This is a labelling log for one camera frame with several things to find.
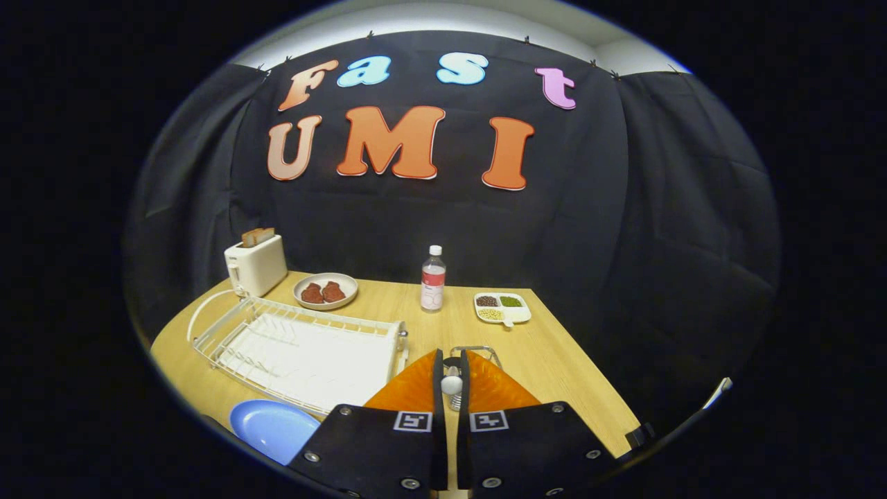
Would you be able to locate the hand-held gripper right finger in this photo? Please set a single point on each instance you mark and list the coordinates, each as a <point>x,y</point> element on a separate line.
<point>463,436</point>

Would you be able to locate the blue plate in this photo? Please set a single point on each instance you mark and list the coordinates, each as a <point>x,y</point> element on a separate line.
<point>270,426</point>

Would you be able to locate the red meat piece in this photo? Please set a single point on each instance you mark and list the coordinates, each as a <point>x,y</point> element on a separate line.
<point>333,292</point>
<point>312,293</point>

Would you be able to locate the brown beans pile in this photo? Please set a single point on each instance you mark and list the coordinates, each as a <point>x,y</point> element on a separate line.
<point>487,301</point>

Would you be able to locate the white divided snack dish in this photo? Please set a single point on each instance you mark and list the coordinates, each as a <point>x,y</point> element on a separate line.
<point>520,315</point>

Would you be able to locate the black backdrop cloth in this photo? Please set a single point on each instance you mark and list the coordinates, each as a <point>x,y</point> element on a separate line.
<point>624,242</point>

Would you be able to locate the black table clamp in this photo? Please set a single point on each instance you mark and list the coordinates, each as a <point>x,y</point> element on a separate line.
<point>641,436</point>

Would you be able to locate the toasted bread slice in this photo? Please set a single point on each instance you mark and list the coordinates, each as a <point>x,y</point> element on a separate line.
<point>267,235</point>
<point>250,238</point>

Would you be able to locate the yellow beans pile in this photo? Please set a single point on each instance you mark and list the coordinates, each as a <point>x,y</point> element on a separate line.
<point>490,314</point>

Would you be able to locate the white round dish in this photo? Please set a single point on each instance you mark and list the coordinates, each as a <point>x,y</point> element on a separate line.
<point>326,276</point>

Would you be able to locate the green beans pile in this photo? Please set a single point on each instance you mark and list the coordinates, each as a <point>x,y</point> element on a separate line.
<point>511,301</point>

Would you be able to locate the clear bottle with red label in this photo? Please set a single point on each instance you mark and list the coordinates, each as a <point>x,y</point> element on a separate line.
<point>433,284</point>

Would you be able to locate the white toaster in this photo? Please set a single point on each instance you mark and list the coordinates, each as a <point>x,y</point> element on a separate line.
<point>260,267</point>

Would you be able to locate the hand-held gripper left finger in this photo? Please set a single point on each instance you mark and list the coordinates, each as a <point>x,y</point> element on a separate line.
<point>438,430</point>

